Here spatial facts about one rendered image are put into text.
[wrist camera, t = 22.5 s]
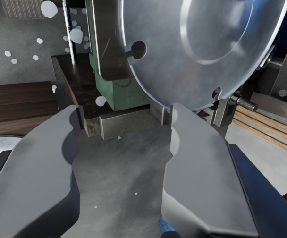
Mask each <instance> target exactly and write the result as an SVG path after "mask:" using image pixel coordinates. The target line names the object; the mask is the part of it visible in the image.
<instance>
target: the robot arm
mask: <svg viewBox="0 0 287 238"><path fill-rule="evenodd" d="M169 128H171V129H172V135H171V145H170V151H171V153H172V154H173V157H172V158H171V159H170V160H169V161H168V162H167V163H166V167H165V174H164V182H163V193H162V205H161V214H162V217H163V219H164V221H165V222H167V223H168V224H169V225H170V226H171V227H172V228H173V229H174V230H175V231H167V232H164V233H163V234H162V236H161V238H182V237H183V238H287V201H286V200H285V199H284V197H283V196H282V195H281V194H280V193H279V192H278V191H277V189H276V188H275V187H274V186H273V185H272V184H271V183H270V182H269V181H268V180H267V179H266V178H265V176H264V175H263V174H262V173H261V172H260V171H259V170H258V169H257V167H256V166H255V165H254V164H253V163H252V162H251V161H250V160H249V158H248V157H247V156H246V155H245V154H244V153H243V152H242V151H241V149H240V148H239V147H238V146H237V145H236V144H229V143H228V142H227V141H226V139H225V138H224V137H223V136H222V135H221V134H220V133H219V132H218V131H217V130H216V129H215V128H214V127H213V126H211V125H210V124H209V123H208V122H206V121H205V120H203V119H202V118H201V117H199V116H198V115H196V114H195V113H193V112H192V111H191V110H189V109H188V108H186V107H185V106H184V105H182V104H180V103H178V102H176V103H171V105H170V116H169ZM82 129H84V111H83V107H82V106H80V105H70V106H68V107H66V108H65V109H63V110H62V111H60V112H59V113H57V114H56V115H54V116H53V117H51V118H49V119H48V120H46V121H45V122H43V123H42V124H40V125H39V126H37V127H36V128H35V129H33V130H32V131H31V132H29V133H28V134H27V135H26V136H25V137H23V138H22V139H21V140H20V141H19V142H18V143H17V144H16V145H15V146H14V147H13V148H12V150H5V151H2V152H1V153H0V238H61V236H62V235H63V234H64V233H65V232H66V231H67V230H69V229H70V228H71V227H72V226H73V225H74V224H75V223H76V222H77V220H78V218H79V215H80V192H79V189H78V186H77V182H76V178H75V175H74V172H73V168H72V163H73V161H74V159H75V158H76V157H77V155H78V154H79V149H78V145H77V141H76V138H77V136H78V134H79V133H80V132H81V130H82Z"/></svg>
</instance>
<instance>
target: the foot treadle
mask: <svg viewBox="0 0 287 238"><path fill-rule="evenodd" d="M1 1H2V4H3V7H4V10H5V13H6V16H7V17H8V18H9V19H45V18H46V16H45V15H44V14H43V13H42V10H41V5H42V3H43V2H44V1H51V2H53V3H54V4H55V5H56V7H57V8H62V3H61V0H1ZM68 2H69V7H70V8H86V6H85V0H68Z"/></svg>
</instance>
